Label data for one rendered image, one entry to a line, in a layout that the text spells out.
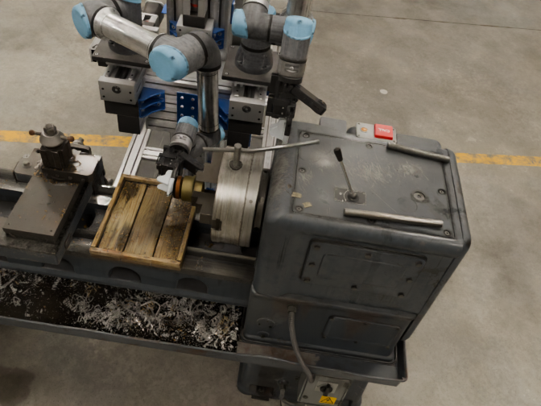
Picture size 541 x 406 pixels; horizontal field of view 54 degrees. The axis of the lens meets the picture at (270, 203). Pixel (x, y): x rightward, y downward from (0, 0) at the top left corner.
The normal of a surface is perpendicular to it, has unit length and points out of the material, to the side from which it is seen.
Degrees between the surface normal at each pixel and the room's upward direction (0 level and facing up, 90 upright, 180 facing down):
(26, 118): 0
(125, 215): 0
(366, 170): 0
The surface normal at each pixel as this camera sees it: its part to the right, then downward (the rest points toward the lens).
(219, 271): 0.12, -0.66
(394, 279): -0.11, 0.73
